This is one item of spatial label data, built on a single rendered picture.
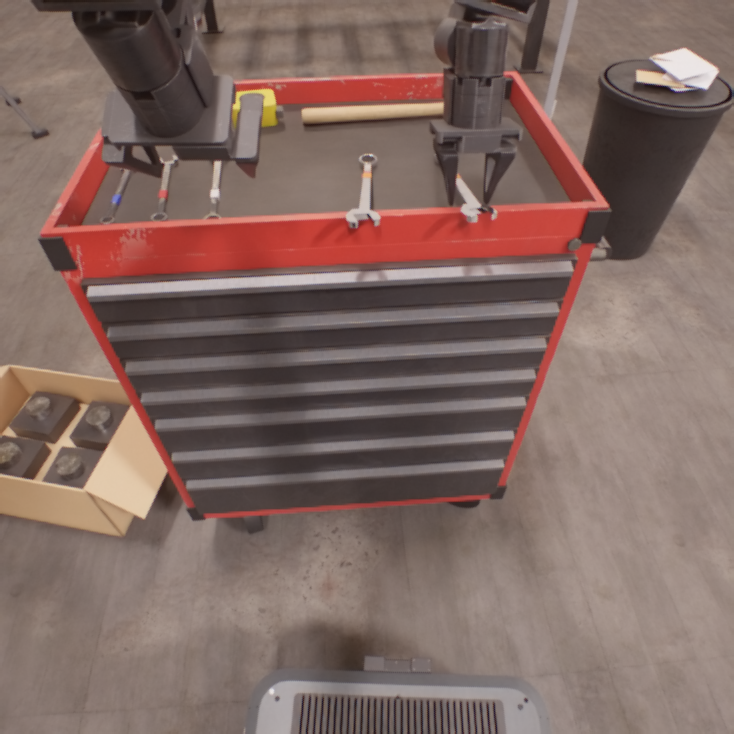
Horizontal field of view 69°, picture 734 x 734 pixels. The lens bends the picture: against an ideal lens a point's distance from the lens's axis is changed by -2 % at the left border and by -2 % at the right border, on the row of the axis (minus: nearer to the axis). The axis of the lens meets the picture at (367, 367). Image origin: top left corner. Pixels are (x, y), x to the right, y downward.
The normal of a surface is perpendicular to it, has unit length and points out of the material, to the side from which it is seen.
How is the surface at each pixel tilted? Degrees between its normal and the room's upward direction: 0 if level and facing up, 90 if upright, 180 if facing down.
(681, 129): 94
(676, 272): 0
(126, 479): 42
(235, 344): 90
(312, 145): 0
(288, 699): 0
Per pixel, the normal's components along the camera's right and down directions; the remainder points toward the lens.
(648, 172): -0.22, 0.77
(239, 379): 0.07, 0.75
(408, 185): 0.00, -0.66
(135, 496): 0.65, -0.40
